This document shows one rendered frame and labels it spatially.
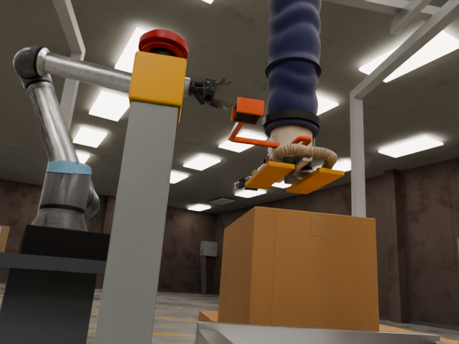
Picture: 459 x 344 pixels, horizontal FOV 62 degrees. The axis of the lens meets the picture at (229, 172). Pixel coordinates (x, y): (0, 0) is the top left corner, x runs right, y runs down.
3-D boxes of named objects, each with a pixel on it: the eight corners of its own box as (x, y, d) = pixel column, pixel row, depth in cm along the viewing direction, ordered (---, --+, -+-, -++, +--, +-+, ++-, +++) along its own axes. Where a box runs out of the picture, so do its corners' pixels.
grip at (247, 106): (263, 115, 118) (264, 100, 119) (236, 111, 117) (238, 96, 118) (256, 125, 126) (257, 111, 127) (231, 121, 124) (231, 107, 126)
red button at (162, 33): (188, 57, 51) (190, 31, 52) (134, 48, 50) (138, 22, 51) (184, 82, 57) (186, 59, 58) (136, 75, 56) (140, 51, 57)
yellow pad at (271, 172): (295, 169, 135) (295, 155, 136) (268, 165, 133) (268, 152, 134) (266, 190, 167) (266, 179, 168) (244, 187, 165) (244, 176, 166)
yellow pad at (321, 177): (345, 175, 138) (344, 162, 139) (319, 172, 136) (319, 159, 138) (307, 194, 170) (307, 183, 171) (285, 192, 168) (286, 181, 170)
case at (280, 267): (380, 353, 112) (376, 218, 123) (246, 347, 106) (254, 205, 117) (307, 327, 169) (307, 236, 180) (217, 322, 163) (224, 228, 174)
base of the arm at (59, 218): (30, 229, 119) (36, 198, 123) (24, 238, 135) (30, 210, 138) (92, 236, 128) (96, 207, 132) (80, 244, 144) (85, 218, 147)
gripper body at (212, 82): (216, 94, 176) (190, 90, 174) (212, 102, 184) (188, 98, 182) (217, 79, 178) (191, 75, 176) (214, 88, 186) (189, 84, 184)
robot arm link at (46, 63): (9, 33, 153) (175, 74, 158) (21, 52, 164) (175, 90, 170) (-2, 56, 149) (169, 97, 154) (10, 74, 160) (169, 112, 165)
